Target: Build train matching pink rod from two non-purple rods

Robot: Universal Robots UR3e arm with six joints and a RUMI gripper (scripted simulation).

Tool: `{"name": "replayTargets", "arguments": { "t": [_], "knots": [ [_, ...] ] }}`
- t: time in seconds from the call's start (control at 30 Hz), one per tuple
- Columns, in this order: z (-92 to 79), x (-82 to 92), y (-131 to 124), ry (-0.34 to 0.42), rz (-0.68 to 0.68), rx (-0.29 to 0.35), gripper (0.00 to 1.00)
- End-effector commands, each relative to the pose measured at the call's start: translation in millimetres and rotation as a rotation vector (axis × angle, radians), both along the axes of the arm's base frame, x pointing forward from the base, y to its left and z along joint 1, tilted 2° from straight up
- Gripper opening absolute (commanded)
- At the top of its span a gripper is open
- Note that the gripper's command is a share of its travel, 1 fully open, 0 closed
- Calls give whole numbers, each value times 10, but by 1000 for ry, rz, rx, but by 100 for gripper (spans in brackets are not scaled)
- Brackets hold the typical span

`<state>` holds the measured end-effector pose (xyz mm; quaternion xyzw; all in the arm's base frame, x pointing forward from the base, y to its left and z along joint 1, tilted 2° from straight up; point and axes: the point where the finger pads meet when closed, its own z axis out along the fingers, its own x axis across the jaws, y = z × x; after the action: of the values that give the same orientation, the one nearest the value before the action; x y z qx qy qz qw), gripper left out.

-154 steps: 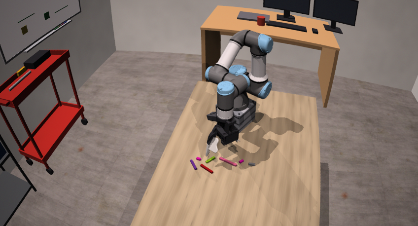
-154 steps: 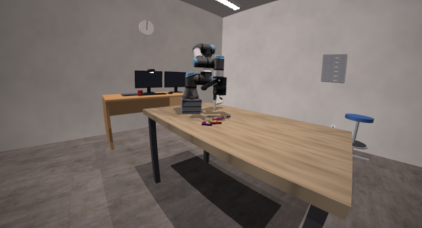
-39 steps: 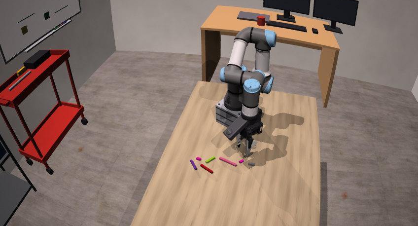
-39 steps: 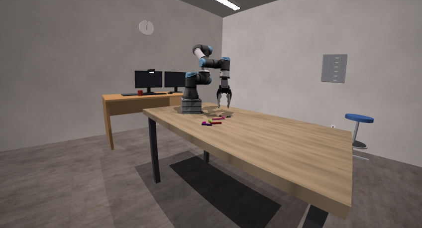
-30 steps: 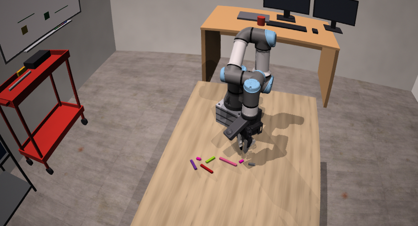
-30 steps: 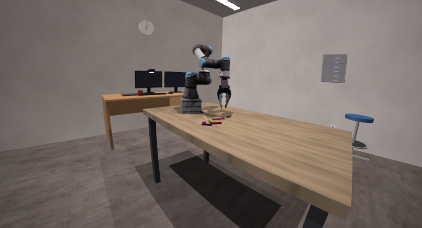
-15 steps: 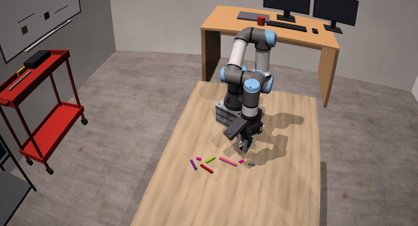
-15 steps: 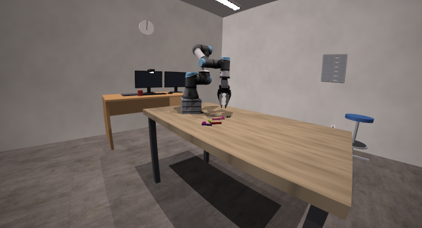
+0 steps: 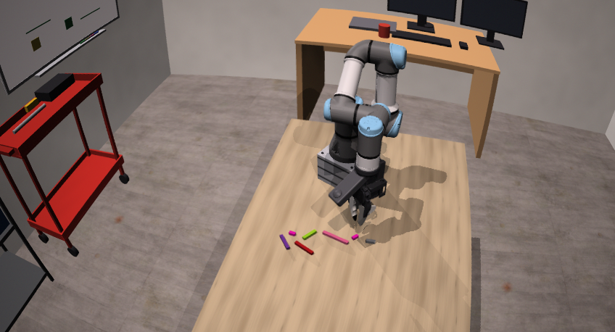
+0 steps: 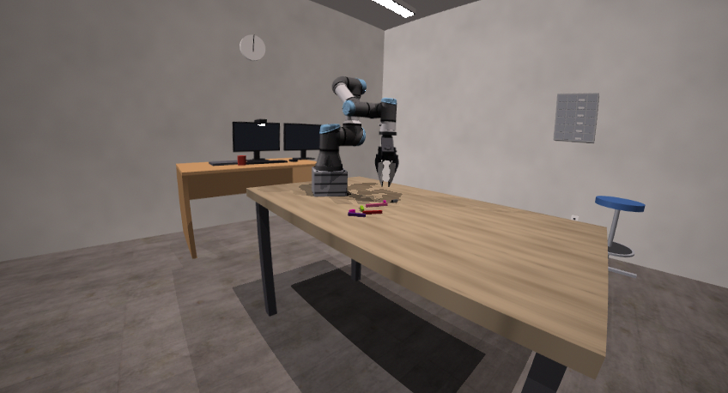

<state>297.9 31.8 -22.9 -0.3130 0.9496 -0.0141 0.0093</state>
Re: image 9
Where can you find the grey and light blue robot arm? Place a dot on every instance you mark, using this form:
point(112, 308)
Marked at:
point(363, 138)

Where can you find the pink rod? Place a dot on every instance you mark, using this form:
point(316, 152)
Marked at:
point(336, 237)

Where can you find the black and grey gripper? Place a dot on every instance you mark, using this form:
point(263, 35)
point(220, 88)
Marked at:
point(365, 193)

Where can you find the lime green rod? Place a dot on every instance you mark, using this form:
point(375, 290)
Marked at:
point(308, 235)

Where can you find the red rod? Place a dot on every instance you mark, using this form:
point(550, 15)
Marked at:
point(309, 251)

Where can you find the purple rod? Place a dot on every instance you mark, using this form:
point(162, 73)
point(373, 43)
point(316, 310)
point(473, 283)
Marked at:
point(284, 242)

